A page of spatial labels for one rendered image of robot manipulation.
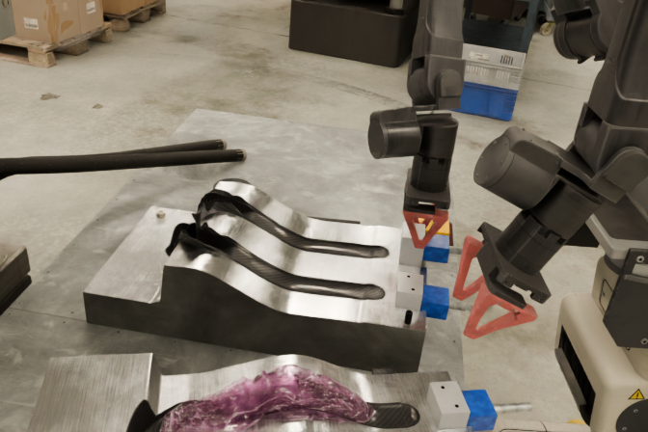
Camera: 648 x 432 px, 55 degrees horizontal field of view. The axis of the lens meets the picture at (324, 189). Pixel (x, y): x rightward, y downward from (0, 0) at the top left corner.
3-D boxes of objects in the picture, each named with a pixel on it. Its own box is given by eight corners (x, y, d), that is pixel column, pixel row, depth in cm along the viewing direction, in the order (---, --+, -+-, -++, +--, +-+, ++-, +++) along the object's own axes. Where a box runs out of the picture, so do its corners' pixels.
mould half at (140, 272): (419, 274, 113) (431, 209, 106) (416, 379, 90) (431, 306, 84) (153, 233, 118) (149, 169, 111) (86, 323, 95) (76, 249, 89)
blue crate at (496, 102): (515, 103, 439) (523, 73, 428) (510, 123, 404) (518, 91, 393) (430, 87, 455) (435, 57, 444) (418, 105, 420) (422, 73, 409)
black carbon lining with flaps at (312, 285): (389, 256, 105) (396, 207, 100) (382, 317, 91) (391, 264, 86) (188, 226, 108) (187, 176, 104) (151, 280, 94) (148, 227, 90)
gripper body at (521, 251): (493, 284, 65) (539, 232, 62) (472, 230, 74) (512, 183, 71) (541, 309, 67) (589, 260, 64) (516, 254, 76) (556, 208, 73)
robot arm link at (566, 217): (617, 204, 63) (596, 178, 68) (564, 173, 62) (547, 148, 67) (571, 253, 66) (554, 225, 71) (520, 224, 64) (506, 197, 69)
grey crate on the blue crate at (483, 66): (523, 74, 428) (527, 53, 421) (518, 93, 394) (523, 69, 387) (435, 59, 444) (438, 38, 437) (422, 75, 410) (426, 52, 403)
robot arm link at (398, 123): (461, 67, 87) (431, 73, 95) (386, 70, 83) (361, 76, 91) (465, 154, 88) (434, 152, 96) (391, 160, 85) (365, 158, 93)
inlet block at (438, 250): (478, 259, 103) (484, 231, 101) (481, 277, 99) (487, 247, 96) (399, 249, 104) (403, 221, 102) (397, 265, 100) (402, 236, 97)
